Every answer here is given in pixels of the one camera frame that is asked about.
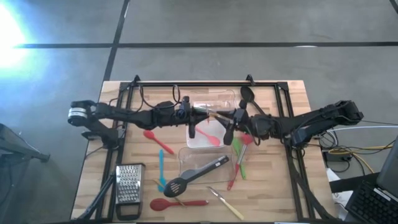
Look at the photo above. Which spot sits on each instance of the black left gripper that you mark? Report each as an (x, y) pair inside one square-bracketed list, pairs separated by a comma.
[(186, 116)]

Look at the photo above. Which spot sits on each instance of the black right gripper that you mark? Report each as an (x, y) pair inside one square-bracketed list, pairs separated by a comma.
[(241, 119)]

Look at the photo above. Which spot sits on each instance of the pink silicone spatula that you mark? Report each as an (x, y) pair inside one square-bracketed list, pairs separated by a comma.
[(214, 140)]

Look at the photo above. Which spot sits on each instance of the black solid spoon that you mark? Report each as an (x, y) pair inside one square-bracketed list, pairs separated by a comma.
[(247, 94)]

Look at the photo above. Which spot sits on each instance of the green silicone spatula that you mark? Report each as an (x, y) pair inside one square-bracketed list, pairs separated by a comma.
[(242, 169)]

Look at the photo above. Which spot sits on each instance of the small red spoon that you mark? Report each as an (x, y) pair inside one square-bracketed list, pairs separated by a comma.
[(149, 134)]

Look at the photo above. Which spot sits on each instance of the grey nylon turner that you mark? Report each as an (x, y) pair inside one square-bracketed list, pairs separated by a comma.
[(188, 173)]

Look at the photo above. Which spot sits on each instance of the black slotted spoon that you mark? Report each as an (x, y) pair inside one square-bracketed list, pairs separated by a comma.
[(174, 188)]

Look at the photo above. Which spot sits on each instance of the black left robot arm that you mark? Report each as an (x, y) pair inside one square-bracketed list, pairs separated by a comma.
[(130, 115)]

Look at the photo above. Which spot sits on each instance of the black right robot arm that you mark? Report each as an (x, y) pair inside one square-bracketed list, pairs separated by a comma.
[(311, 121)]

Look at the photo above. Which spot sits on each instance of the clear plastic container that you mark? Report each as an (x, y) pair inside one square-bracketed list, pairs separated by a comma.
[(224, 102), (224, 174)]

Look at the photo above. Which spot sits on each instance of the white rectangular dish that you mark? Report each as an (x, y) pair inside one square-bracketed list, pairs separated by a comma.
[(205, 143)]

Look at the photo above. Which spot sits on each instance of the blue silicone spatula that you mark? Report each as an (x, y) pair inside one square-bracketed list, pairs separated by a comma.
[(161, 161)]

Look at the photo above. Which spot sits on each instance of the thin gold utensil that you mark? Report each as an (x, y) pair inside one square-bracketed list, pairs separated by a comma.
[(180, 202)]

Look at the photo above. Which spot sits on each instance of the large red slotted spoon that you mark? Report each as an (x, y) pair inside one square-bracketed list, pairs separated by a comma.
[(160, 204)]

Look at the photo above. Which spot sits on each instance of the steel box grater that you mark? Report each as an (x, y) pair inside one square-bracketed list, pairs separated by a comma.
[(129, 183)]

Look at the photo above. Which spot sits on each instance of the black power box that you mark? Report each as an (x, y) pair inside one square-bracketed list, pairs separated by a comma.
[(332, 157)]

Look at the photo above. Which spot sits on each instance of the white paper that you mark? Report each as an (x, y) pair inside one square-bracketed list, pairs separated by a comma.
[(334, 179)]

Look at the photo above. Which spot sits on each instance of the black laptop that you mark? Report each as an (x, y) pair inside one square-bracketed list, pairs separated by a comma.
[(373, 202)]

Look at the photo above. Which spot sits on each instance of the dark grey stand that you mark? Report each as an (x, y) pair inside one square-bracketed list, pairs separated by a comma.
[(18, 149)]

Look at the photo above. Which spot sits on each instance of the black frame clamp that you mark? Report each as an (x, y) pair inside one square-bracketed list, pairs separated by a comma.
[(250, 79), (136, 79)]

